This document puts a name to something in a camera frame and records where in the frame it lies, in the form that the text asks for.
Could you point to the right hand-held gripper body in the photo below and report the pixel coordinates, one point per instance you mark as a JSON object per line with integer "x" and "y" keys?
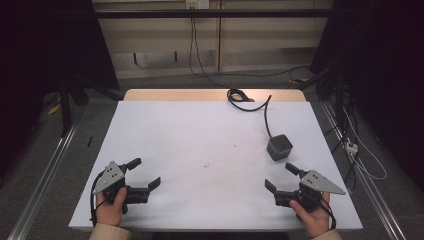
{"x": 318, "y": 183}

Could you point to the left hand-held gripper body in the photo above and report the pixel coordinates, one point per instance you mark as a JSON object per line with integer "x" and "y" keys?
{"x": 110, "y": 178}

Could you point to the person's left hand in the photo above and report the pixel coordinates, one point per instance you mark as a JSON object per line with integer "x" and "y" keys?
{"x": 110, "y": 210}

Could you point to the person's right hand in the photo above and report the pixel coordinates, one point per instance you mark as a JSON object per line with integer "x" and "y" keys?
{"x": 313, "y": 218}

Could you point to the black cube power adapter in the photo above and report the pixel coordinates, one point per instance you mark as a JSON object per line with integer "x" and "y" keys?
{"x": 279, "y": 147}

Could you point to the white power plug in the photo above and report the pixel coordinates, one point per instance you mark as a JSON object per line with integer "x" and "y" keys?
{"x": 351, "y": 147}

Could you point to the white table sheet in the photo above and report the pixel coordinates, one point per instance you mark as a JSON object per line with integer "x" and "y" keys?
{"x": 206, "y": 140}

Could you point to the black metal stand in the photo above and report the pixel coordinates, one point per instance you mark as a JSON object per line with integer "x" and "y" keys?
{"x": 66, "y": 103}

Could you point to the yellow floor scrap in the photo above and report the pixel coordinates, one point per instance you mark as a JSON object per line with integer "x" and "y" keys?
{"x": 53, "y": 108}

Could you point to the black curtain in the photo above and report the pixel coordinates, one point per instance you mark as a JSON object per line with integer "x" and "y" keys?
{"x": 46, "y": 46}
{"x": 383, "y": 50}

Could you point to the black horizontal bar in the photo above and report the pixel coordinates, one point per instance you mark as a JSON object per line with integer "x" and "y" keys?
{"x": 213, "y": 13}

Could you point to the metal floor rail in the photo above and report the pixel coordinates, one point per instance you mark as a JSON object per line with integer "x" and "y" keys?
{"x": 366, "y": 186}
{"x": 43, "y": 180}

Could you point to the white wall outlet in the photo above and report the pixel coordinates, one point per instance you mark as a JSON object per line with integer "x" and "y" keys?
{"x": 197, "y": 3}

